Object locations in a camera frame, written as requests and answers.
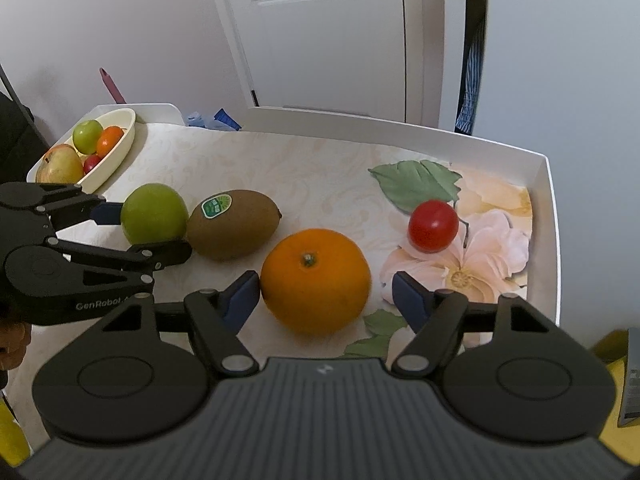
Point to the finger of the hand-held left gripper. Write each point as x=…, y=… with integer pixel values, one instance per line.
x=165, y=255
x=107, y=213

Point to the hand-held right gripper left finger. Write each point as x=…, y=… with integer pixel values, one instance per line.
x=243, y=298

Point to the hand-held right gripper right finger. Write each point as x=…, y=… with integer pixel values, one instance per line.
x=407, y=296

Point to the green apple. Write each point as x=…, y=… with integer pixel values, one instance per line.
x=152, y=215
x=87, y=135

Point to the red tomato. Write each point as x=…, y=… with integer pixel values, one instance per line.
x=433, y=226
x=91, y=164

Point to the yellow duck print plate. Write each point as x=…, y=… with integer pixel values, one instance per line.
x=118, y=157

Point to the large yellow-red apple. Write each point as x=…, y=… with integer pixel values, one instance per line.
x=59, y=165

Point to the large orange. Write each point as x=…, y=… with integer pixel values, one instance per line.
x=315, y=285

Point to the small orange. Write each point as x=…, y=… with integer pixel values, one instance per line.
x=111, y=140

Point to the person's left hand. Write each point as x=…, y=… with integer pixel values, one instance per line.
x=12, y=342

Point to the brown kiwi with green sticker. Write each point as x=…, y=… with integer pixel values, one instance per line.
x=235, y=230

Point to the pink plastic object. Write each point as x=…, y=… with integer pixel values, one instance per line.
x=114, y=87

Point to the pale blue plastic bag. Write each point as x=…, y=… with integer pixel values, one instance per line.
x=196, y=119

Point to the floral table cloth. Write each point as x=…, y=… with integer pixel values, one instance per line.
x=300, y=170

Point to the blue tube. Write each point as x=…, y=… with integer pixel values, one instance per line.
x=227, y=121

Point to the white rimmed table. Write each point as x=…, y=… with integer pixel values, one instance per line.
x=547, y=210

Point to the yellow object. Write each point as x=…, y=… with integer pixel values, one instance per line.
x=12, y=435

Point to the yellow bin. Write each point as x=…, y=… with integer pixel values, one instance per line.
x=606, y=352

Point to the grey cardboard box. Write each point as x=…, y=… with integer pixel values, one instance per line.
x=630, y=385

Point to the striped clothing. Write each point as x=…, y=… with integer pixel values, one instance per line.
x=472, y=60

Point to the white panel door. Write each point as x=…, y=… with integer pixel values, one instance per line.
x=320, y=50

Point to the white wardrobe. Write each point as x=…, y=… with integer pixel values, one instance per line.
x=560, y=70

